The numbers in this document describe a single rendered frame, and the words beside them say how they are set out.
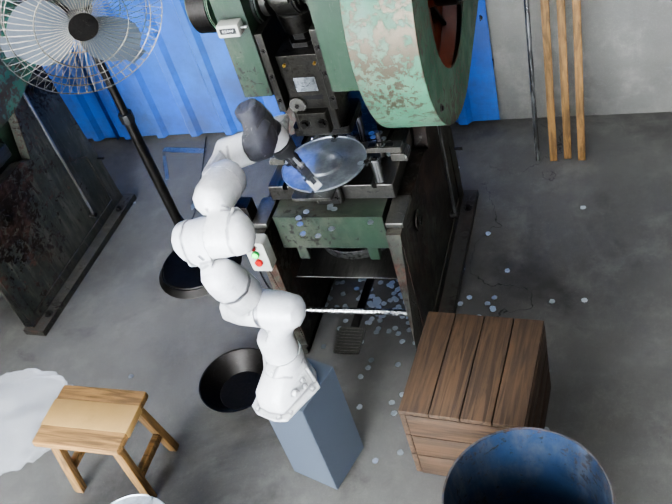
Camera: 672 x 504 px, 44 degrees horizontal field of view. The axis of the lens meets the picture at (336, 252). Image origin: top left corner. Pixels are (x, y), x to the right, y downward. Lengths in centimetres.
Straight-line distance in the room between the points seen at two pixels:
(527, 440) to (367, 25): 117
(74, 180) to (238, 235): 211
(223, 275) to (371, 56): 66
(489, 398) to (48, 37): 186
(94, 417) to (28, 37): 129
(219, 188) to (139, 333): 164
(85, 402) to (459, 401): 129
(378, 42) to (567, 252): 156
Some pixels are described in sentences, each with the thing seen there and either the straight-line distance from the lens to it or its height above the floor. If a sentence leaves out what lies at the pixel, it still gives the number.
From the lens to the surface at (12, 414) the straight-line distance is 339.
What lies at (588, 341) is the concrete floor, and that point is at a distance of 309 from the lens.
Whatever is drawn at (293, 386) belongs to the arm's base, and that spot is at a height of 52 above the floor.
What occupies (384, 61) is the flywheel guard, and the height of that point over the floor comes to 133.
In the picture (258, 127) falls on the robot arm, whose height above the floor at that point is 114.
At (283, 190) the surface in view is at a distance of 286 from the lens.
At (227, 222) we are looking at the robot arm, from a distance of 204.
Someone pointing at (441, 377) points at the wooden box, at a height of 35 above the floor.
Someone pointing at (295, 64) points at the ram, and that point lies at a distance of 260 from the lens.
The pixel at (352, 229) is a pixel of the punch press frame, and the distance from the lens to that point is 277.
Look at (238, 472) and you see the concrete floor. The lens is 301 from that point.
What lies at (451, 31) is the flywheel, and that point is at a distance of 270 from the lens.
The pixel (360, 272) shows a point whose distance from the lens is 302.
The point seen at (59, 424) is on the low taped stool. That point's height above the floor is 33.
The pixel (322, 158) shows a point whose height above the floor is 79.
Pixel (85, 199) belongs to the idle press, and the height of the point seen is 23.
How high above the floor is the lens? 239
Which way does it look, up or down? 42 degrees down
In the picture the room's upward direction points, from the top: 18 degrees counter-clockwise
